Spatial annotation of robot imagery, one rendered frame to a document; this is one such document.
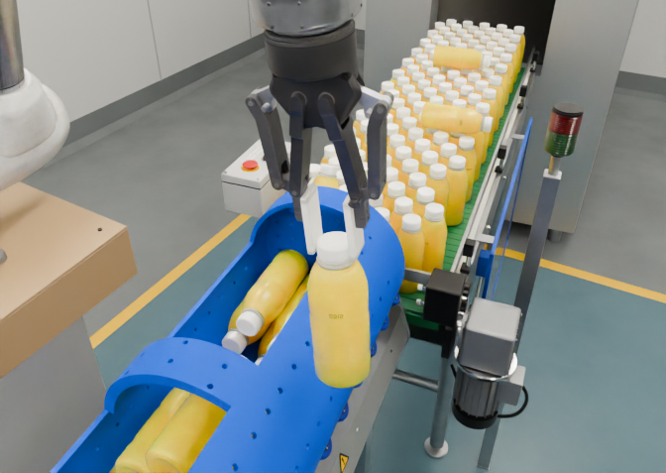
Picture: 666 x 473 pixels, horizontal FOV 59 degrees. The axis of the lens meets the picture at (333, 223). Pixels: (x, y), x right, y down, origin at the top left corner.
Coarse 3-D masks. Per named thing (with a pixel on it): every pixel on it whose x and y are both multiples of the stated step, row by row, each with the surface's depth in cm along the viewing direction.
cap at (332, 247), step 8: (328, 232) 63; (336, 232) 62; (344, 232) 62; (320, 240) 61; (328, 240) 61; (336, 240) 61; (344, 240) 61; (320, 248) 60; (328, 248) 60; (336, 248) 60; (344, 248) 60; (320, 256) 61; (328, 256) 60; (336, 256) 60; (344, 256) 60; (336, 264) 60
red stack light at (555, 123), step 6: (552, 114) 126; (552, 120) 127; (558, 120) 125; (564, 120) 124; (570, 120) 124; (576, 120) 124; (552, 126) 127; (558, 126) 126; (564, 126) 125; (570, 126) 125; (576, 126) 125; (558, 132) 126; (564, 132) 126; (570, 132) 125; (576, 132) 126
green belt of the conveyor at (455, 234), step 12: (516, 84) 233; (504, 108) 214; (504, 120) 206; (492, 144) 191; (492, 156) 184; (480, 180) 172; (468, 204) 161; (468, 216) 156; (456, 228) 152; (456, 240) 147; (456, 252) 143; (444, 264) 140; (408, 300) 129; (408, 312) 129; (420, 312) 128; (420, 324) 129; (432, 324) 127
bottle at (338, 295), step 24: (360, 264) 63; (312, 288) 62; (336, 288) 61; (360, 288) 62; (312, 312) 64; (336, 312) 62; (360, 312) 63; (312, 336) 66; (336, 336) 63; (360, 336) 64; (336, 360) 65; (360, 360) 66; (336, 384) 67
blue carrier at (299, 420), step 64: (320, 192) 102; (256, 256) 112; (384, 256) 98; (192, 320) 95; (384, 320) 100; (128, 384) 73; (192, 384) 68; (256, 384) 70; (320, 384) 77; (256, 448) 66; (320, 448) 77
